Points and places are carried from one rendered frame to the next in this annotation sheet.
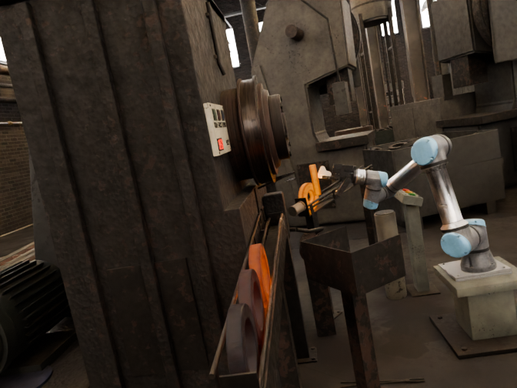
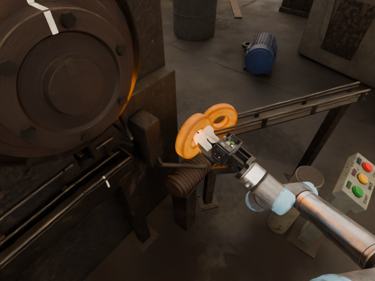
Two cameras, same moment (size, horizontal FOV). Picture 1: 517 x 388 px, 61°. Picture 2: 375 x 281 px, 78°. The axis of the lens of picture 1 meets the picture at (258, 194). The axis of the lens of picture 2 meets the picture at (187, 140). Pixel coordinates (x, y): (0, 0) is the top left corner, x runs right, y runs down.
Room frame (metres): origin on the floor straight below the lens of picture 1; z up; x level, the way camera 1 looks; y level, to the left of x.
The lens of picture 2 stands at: (1.74, -0.56, 1.38)
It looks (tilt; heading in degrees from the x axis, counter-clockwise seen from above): 47 degrees down; 33
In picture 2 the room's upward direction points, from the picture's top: straight up
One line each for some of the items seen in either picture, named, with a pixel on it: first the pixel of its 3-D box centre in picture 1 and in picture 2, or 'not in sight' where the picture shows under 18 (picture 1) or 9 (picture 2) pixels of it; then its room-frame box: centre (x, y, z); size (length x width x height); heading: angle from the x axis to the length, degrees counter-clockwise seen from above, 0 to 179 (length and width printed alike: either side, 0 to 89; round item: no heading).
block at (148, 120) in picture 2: (276, 215); (147, 139); (2.20, -0.07, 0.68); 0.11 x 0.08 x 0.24; 83
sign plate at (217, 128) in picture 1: (218, 128); not in sight; (1.64, 0.10, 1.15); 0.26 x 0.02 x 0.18; 173
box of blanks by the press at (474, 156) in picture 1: (426, 175); not in sight; (4.23, -1.64, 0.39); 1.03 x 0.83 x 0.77; 98
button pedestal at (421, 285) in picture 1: (415, 240); (328, 212); (2.55, -0.87, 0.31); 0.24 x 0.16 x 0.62; 173
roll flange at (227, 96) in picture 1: (240, 135); not in sight; (1.97, 0.03, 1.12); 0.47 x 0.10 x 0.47; 173
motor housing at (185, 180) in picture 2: (318, 282); (188, 195); (2.27, -0.23, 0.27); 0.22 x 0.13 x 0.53; 173
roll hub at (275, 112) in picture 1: (280, 127); (72, 83); (1.95, -0.15, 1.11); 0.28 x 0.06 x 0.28; 173
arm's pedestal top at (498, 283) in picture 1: (479, 275); not in sight; (1.95, -0.93, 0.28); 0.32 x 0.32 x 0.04; 84
